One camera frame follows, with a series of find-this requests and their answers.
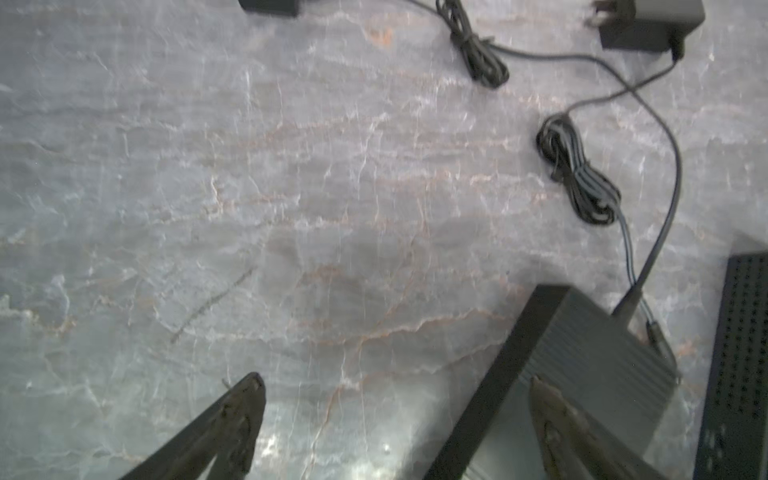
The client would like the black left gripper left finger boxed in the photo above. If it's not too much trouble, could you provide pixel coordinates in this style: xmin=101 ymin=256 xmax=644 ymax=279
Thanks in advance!
xmin=124 ymin=372 xmax=266 ymax=479

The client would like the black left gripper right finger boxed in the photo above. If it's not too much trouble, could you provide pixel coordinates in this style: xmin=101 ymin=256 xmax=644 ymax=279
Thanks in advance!
xmin=529 ymin=376 xmax=663 ymax=479

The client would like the black power adapter with cable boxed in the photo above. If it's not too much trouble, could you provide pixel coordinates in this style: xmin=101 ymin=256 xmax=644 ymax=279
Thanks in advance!
xmin=238 ymin=0 xmax=685 ymax=328

